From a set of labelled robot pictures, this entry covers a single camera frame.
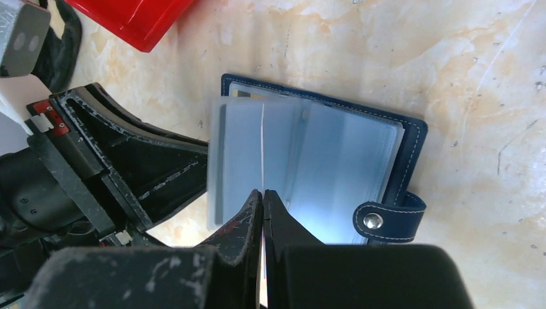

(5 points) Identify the navy leather card holder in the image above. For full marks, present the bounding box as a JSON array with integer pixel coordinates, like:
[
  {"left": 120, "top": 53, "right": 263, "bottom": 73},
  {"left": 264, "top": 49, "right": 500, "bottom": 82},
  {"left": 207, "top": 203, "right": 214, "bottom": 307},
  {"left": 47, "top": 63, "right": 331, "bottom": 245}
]
[{"left": 207, "top": 73, "right": 428, "bottom": 244}]

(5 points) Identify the black floral fleece blanket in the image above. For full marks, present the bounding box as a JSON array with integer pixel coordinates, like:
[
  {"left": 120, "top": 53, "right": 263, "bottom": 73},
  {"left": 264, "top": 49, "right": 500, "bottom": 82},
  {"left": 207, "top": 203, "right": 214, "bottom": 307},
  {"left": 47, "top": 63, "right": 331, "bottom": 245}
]
[{"left": 32, "top": 1, "right": 82, "bottom": 93}]

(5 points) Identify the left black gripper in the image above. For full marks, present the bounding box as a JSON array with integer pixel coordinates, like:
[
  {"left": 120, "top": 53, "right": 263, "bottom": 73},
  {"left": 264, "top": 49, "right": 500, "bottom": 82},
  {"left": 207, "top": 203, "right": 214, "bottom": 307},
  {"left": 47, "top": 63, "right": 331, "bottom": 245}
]
[{"left": 1, "top": 83, "right": 208, "bottom": 295}]

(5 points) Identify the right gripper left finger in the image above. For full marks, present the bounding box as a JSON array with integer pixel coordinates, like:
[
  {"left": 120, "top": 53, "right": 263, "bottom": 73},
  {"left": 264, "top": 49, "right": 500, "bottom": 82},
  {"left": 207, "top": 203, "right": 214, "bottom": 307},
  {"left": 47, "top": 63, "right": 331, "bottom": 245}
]
[{"left": 25, "top": 190, "right": 263, "bottom": 308}]

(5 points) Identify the red plastic bin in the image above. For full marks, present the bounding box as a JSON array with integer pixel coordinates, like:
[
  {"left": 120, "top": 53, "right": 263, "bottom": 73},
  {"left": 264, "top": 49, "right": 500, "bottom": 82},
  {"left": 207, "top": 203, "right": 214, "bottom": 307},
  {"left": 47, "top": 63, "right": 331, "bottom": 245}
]
[{"left": 66, "top": 0, "right": 193, "bottom": 53}]

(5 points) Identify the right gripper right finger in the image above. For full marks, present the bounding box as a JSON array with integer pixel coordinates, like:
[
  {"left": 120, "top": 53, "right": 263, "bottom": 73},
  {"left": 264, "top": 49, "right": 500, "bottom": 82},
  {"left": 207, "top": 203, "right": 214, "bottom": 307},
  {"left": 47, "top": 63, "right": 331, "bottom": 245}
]
[{"left": 263, "top": 190, "right": 473, "bottom": 308}]

